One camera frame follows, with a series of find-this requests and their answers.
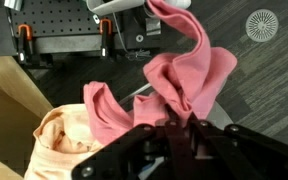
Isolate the orange black bar clamp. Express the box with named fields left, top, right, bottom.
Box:
left=98, top=18, right=114, bottom=62
left=16, top=23, right=34, bottom=65

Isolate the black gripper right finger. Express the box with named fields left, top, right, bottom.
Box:
left=183, top=113, right=288, bottom=180

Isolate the round floor vent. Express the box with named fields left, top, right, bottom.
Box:
left=245, top=8, right=280, bottom=43

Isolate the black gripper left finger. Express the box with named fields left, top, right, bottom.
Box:
left=72, top=103, right=189, bottom=180

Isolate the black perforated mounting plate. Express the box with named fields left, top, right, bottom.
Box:
left=7, top=0, right=162, bottom=55

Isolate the large cardboard box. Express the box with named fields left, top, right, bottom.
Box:
left=0, top=78, right=43, bottom=180

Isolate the silver metal block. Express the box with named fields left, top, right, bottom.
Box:
left=3, top=0, right=26, bottom=11

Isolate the pink cloth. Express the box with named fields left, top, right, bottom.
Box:
left=82, top=0, right=238, bottom=147

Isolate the peach cloth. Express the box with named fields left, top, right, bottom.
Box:
left=23, top=103, right=106, bottom=180

